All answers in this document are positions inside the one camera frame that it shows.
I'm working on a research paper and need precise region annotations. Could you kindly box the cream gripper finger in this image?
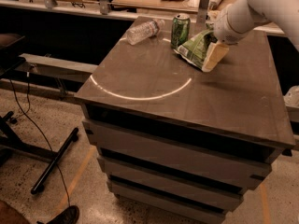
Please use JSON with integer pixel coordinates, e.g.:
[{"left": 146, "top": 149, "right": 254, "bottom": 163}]
[
  {"left": 206, "top": 10, "right": 220, "bottom": 23},
  {"left": 202, "top": 42, "right": 229, "bottom": 72}
]

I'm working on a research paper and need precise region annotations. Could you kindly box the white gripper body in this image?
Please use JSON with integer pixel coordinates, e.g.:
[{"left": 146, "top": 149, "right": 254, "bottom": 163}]
[{"left": 213, "top": 5, "right": 247, "bottom": 45}]

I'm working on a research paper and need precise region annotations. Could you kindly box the green jalapeno chip bag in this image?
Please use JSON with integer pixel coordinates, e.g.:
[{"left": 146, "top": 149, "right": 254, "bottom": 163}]
[{"left": 174, "top": 29, "right": 217, "bottom": 72}]

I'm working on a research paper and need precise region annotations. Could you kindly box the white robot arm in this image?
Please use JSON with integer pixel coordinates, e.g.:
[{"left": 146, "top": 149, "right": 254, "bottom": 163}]
[{"left": 202, "top": 0, "right": 299, "bottom": 72}]

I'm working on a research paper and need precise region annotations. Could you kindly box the green soda can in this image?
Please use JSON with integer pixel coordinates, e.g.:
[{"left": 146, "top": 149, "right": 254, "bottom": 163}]
[{"left": 171, "top": 13, "right": 191, "bottom": 49}]

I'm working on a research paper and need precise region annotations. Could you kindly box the clear plastic water bottle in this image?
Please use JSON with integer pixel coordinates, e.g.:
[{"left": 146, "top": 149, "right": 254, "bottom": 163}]
[{"left": 126, "top": 19, "right": 164, "bottom": 45}]

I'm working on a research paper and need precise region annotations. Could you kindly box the grey drawer cabinet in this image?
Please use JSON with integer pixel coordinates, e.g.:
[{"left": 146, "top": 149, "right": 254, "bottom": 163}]
[{"left": 76, "top": 27, "right": 295, "bottom": 224}]

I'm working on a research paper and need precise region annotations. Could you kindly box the black shoe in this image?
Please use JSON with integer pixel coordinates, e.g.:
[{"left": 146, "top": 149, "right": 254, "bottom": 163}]
[{"left": 36, "top": 205, "right": 79, "bottom": 224}]

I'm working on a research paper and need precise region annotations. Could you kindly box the black chair base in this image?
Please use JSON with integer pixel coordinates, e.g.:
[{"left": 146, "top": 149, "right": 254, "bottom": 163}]
[{"left": 0, "top": 111, "right": 78, "bottom": 195}]

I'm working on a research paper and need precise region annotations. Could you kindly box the metal desk bracket post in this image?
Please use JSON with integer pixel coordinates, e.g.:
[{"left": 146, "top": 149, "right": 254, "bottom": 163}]
[{"left": 196, "top": 0, "right": 209, "bottom": 23}]

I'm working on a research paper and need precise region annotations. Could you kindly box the black cable on floor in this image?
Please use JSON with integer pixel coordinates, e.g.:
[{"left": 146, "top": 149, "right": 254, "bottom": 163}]
[{"left": 8, "top": 70, "right": 72, "bottom": 207}]

